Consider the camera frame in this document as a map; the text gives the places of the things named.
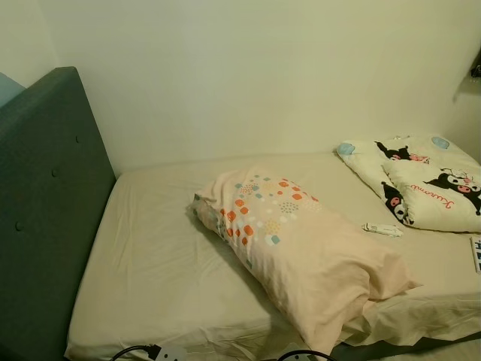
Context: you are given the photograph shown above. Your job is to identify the pink dotted pillow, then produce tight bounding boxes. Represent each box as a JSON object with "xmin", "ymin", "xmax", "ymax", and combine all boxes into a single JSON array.
[{"xmin": 190, "ymin": 167, "xmax": 422, "ymax": 354}]

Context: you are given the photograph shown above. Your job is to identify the cream cartoon print quilt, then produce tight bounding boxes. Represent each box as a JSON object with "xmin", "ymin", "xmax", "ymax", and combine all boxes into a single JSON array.
[{"xmin": 336, "ymin": 135, "xmax": 481, "ymax": 233}]

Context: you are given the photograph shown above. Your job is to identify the white book blue letters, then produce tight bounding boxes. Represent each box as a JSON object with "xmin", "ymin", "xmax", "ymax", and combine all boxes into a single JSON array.
[{"xmin": 470, "ymin": 235, "xmax": 481, "ymax": 273}]

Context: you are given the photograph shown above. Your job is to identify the mattress with beige sheet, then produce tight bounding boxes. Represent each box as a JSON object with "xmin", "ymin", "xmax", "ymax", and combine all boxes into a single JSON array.
[{"xmin": 65, "ymin": 150, "xmax": 481, "ymax": 361}]

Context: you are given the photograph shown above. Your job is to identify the teal fabric headboard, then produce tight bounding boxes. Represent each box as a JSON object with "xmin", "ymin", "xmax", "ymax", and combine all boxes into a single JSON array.
[{"xmin": 0, "ymin": 66, "xmax": 116, "ymax": 361}]

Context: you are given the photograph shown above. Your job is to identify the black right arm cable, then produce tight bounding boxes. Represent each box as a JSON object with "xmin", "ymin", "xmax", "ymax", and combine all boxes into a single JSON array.
[{"xmin": 278, "ymin": 350, "xmax": 335, "ymax": 361}]

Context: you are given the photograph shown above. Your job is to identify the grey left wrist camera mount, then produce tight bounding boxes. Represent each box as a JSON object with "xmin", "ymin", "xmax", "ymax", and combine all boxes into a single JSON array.
[{"xmin": 154, "ymin": 344, "xmax": 187, "ymax": 361}]

